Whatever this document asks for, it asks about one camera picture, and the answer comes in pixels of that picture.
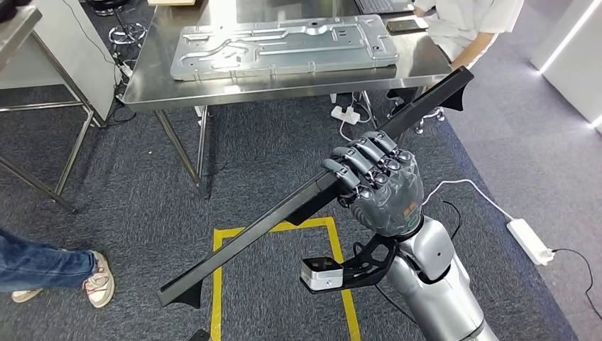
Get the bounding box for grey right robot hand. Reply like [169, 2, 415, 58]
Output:
[322, 131, 425, 238]

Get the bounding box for black plastic panel part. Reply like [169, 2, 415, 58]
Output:
[157, 65, 475, 310]

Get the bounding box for stainless steel workbench table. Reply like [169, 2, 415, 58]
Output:
[115, 0, 452, 199]

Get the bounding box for chrome caster chair base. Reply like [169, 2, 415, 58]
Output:
[386, 105, 447, 136]

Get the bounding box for brown smartphone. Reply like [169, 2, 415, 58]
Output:
[386, 18, 429, 35]

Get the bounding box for person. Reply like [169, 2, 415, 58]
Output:
[386, 0, 525, 117]
[0, 228, 116, 309]

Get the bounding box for stamped grey metal plate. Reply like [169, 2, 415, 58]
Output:
[169, 13, 400, 82]

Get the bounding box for grey laptop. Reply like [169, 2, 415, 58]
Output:
[354, 0, 417, 15]

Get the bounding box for white lit booth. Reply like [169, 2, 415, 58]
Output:
[530, 0, 602, 135]

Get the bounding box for white panel side table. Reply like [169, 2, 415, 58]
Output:
[0, 0, 119, 214]

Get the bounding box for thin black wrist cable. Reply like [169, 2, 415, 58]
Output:
[441, 200, 463, 241]

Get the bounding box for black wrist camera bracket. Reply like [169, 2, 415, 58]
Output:
[300, 232, 400, 295]

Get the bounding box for white power cable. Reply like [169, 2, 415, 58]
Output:
[337, 92, 517, 223]

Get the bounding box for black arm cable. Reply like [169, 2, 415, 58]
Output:
[373, 284, 420, 325]

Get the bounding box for thin black power cable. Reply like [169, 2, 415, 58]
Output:
[61, 0, 124, 77]

